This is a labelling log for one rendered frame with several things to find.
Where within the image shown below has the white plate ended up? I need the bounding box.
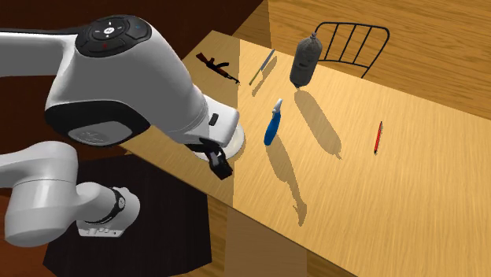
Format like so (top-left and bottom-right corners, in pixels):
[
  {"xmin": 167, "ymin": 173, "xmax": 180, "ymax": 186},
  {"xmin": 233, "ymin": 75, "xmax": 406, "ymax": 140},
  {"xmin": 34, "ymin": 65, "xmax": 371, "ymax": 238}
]
[{"xmin": 194, "ymin": 124, "xmax": 246, "ymax": 161}]

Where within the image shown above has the black robot stand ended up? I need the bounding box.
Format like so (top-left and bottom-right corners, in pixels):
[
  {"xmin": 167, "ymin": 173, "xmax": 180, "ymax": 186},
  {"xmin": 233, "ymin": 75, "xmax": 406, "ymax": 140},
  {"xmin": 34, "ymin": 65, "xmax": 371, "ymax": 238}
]
[{"xmin": 42, "ymin": 153, "xmax": 213, "ymax": 277}]

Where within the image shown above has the wooden table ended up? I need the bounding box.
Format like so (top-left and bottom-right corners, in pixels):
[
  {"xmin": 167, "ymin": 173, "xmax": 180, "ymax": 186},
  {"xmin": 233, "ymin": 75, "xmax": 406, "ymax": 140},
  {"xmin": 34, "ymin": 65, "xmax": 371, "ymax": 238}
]
[{"xmin": 118, "ymin": 30, "xmax": 491, "ymax": 277}]

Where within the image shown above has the black and brown toy rifle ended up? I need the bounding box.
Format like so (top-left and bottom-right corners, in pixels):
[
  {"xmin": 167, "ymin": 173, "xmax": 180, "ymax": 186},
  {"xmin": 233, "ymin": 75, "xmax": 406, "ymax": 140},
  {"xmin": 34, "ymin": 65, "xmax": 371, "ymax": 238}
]
[{"xmin": 195, "ymin": 52, "xmax": 241, "ymax": 84}]

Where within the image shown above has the red pen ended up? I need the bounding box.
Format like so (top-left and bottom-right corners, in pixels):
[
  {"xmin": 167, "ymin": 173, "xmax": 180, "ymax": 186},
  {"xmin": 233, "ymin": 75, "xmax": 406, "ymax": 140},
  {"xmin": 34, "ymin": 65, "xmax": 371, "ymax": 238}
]
[{"xmin": 374, "ymin": 120, "xmax": 384, "ymax": 156}]

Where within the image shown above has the grey knife with green handle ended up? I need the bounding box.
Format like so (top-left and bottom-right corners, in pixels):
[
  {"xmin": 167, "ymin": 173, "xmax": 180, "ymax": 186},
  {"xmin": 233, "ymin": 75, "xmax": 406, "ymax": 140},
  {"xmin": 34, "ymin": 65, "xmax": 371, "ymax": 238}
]
[{"xmin": 249, "ymin": 48, "xmax": 276, "ymax": 86}]

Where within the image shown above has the black metal chair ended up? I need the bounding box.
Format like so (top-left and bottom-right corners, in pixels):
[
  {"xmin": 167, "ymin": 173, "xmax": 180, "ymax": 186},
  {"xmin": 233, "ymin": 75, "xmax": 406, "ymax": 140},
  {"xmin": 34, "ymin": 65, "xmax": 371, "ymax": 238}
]
[{"xmin": 314, "ymin": 21, "xmax": 391, "ymax": 79}]

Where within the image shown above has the grey bottle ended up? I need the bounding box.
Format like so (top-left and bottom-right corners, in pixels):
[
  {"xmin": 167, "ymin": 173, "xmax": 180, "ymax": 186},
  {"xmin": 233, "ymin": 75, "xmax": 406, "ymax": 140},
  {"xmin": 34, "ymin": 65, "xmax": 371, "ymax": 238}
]
[{"xmin": 289, "ymin": 31, "xmax": 323, "ymax": 89}]

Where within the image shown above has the blue spray bottle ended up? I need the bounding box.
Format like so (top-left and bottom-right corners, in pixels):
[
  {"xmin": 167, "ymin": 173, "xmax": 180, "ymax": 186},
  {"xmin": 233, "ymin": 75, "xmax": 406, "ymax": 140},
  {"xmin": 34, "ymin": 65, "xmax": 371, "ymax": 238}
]
[{"xmin": 263, "ymin": 98, "xmax": 284, "ymax": 146}]

